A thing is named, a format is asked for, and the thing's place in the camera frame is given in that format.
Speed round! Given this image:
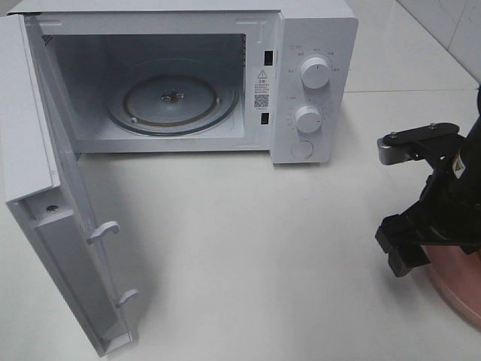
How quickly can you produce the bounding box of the upper white microwave knob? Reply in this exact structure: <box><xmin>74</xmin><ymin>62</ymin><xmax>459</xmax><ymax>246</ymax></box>
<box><xmin>300</xmin><ymin>55</ymin><xmax>331</xmax><ymax>89</ymax></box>

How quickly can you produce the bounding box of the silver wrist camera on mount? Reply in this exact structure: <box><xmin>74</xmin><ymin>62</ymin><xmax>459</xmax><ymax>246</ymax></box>
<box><xmin>377</xmin><ymin>123</ymin><xmax>464</xmax><ymax>168</ymax></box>

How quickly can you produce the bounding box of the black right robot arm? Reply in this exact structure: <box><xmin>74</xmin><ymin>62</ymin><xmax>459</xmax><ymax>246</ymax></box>
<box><xmin>375</xmin><ymin>121</ymin><xmax>480</xmax><ymax>278</ymax></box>

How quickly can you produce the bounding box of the lower white microwave knob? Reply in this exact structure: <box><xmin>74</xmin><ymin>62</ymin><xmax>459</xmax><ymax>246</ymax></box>
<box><xmin>294</xmin><ymin>106</ymin><xmax>322</xmax><ymax>133</ymax></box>

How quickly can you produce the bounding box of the pink round plate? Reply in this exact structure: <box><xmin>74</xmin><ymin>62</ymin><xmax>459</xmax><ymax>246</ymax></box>
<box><xmin>425</xmin><ymin>246</ymin><xmax>480</xmax><ymax>330</ymax></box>

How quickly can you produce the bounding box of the white microwave oven body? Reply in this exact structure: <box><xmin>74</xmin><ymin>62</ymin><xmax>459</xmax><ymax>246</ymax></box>
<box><xmin>1</xmin><ymin>1</ymin><xmax>358</xmax><ymax>164</ymax></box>

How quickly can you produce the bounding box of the white microwave knob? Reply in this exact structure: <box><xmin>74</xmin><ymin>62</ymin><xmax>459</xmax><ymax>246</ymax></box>
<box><xmin>300</xmin><ymin>55</ymin><xmax>331</xmax><ymax>89</ymax></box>
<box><xmin>294</xmin><ymin>106</ymin><xmax>322</xmax><ymax>133</ymax></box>

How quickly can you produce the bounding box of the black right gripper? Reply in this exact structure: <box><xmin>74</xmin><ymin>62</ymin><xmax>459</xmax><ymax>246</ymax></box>
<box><xmin>375</xmin><ymin>157</ymin><xmax>480</xmax><ymax>278</ymax></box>

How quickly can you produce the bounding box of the white microwave door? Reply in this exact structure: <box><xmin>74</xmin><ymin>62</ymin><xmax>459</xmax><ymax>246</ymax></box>
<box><xmin>1</xmin><ymin>14</ymin><xmax>137</xmax><ymax>356</ymax></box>

